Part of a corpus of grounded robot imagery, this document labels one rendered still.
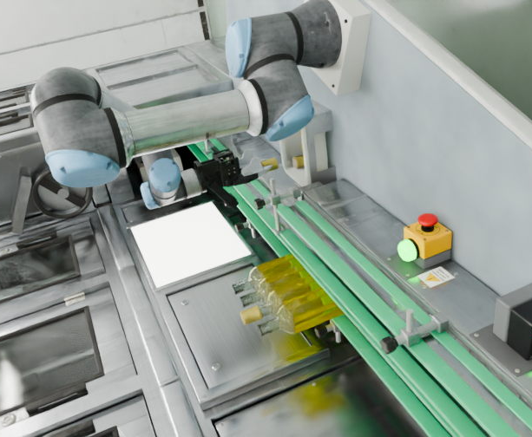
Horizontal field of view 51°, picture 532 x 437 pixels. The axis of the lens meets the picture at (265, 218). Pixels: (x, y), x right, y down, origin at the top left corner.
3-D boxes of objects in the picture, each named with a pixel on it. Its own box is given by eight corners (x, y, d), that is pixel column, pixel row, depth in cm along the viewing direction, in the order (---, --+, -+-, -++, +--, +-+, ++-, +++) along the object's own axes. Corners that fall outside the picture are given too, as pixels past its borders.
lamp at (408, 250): (406, 251, 118) (394, 256, 117) (406, 234, 115) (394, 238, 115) (419, 262, 114) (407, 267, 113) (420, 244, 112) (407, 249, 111)
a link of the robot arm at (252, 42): (283, -1, 117) (224, 8, 113) (306, 54, 115) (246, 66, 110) (268, 32, 129) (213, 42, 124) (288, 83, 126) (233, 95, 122)
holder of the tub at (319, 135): (311, 177, 175) (288, 185, 172) (302, 94, 160) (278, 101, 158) (338, 199, 161) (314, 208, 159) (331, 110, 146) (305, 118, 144)
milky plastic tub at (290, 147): (308, 162, 172) (282, 171, 169) (300, 93, 160) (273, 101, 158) (336, 185, 158) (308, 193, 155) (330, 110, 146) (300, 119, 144)
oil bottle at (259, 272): (319, 258, 152) (248, 285, 147) (318, 242, 150) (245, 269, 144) (330, 269, 148) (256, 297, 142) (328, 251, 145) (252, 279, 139)
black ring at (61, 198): (98, 204, 219) (42, 221, 213) (82, 155, 208) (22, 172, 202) (100, 209, 215) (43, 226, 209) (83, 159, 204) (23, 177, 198)
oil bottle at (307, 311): (352, 294, 138) (274, 325, 133) (351, 276, 136) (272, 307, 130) (364, 306, 134) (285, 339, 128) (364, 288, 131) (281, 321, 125)
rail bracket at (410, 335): (438, 319, 104) (377, 345, 100) (439, 288, 100) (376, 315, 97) (452, 331, 101) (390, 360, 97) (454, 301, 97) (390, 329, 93)
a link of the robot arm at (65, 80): (3, 60, 101) (130, 127, 148) (18, 114, 99) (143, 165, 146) (55, 32, 99) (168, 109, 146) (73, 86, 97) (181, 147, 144)
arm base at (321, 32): (311, -14, 125) (272, -8, 121) (346, 15, 115) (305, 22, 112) (304, 48, 135) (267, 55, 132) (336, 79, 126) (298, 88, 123)
